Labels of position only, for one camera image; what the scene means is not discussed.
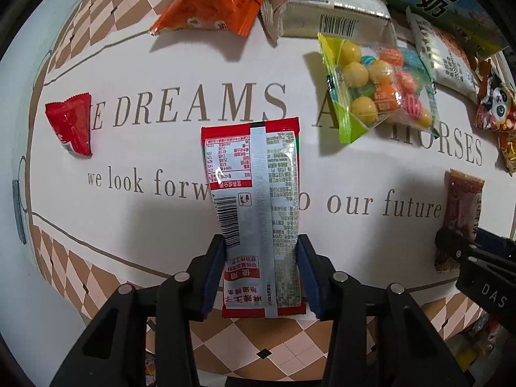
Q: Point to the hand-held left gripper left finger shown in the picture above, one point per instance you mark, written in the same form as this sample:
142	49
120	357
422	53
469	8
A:
215	276

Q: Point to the panda print snack packet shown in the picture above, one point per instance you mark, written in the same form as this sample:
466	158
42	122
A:
498	100

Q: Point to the pile of colourful snack packets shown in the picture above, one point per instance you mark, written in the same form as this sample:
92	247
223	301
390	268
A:
477	342

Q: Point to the orange snack bag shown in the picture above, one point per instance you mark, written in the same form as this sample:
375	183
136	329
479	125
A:
213	0

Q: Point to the brown snack packet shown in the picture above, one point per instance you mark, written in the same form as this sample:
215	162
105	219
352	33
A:
461	205

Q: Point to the yellow snack packet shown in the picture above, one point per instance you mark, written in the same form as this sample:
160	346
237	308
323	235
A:
508	151

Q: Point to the clear bag of candy balls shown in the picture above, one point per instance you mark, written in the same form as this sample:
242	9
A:
375	84

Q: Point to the printed checkered tablecloth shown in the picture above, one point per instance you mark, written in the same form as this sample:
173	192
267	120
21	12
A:
141	68

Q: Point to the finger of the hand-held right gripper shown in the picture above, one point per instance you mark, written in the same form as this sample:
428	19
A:
494	240
453	246

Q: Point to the cream snack packet with barcode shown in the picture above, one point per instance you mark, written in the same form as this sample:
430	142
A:
322	8

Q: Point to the small red snack packet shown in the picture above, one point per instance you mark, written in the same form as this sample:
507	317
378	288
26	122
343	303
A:
70	125

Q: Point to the red and silver snack packet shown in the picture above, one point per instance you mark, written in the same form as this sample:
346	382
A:
258	193

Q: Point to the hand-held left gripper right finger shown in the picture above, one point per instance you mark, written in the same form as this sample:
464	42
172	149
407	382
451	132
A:
310	280

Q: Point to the white snack packet green print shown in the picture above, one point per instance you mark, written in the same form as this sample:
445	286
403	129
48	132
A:
443	56

